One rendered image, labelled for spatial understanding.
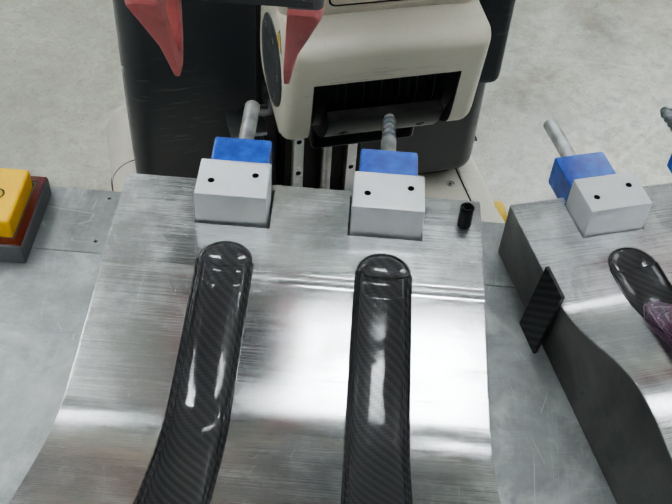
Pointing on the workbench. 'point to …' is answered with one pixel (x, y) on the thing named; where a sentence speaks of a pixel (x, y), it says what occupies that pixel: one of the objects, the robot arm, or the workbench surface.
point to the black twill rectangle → (541, 309)
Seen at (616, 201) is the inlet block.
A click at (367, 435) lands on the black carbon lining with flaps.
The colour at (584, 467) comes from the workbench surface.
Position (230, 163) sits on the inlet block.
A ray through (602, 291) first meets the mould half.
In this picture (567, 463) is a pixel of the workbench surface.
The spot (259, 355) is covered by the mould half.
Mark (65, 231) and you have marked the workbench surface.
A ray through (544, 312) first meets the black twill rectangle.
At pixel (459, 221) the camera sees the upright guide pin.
